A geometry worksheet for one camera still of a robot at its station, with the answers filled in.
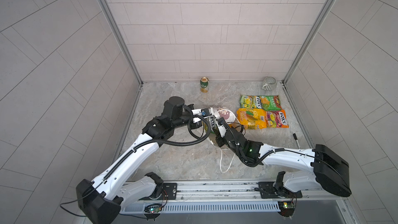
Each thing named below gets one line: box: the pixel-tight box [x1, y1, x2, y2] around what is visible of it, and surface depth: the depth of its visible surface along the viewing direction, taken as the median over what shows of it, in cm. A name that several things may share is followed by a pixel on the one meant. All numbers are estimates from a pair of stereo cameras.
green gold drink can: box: [200, 76, 210, 93], surface depth 107 cm
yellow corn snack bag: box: [236, 108, 267, 130], surface depth 93 cm
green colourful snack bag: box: [239, 94, 264, 109], surface depth 104 cm
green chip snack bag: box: [260, 94, 282, 111], surface depth 104 cm
